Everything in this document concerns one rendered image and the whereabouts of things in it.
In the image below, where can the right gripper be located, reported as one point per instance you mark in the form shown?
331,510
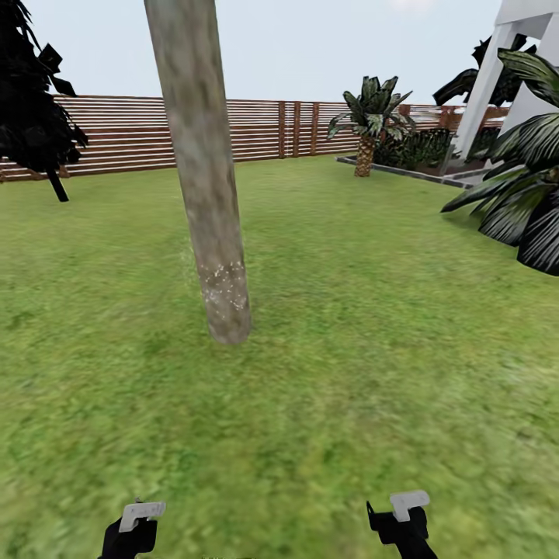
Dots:
393,532

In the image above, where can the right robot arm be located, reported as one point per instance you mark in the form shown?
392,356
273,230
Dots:
405,526

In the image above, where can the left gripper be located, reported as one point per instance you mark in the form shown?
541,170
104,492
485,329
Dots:
140,540

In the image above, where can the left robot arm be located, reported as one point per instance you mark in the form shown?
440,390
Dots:
131,536

